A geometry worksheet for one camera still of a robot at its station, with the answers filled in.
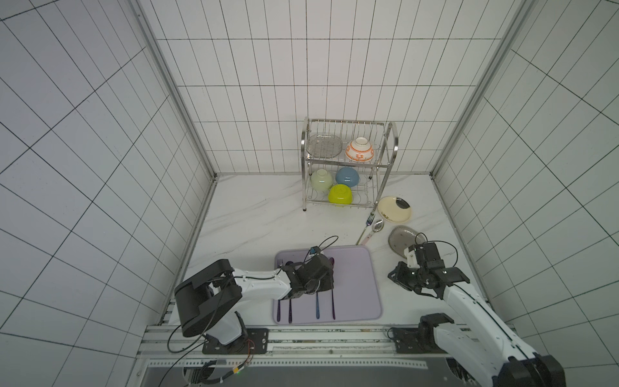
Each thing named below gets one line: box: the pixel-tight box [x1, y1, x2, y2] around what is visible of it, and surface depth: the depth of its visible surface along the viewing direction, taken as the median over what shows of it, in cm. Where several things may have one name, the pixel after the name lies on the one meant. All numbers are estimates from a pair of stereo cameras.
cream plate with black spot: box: [377, 195, 412, 223], surface depth 109 cm
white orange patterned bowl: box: [345, 136, 375, 163], surface depth 87 cm
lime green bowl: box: [328, 183, 353, 205], surface depth 103 cm
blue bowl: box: [335, 166, 360, 188], surface depth 112 cm
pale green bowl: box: [311, 168, 333, 192], surface depth 108 cm
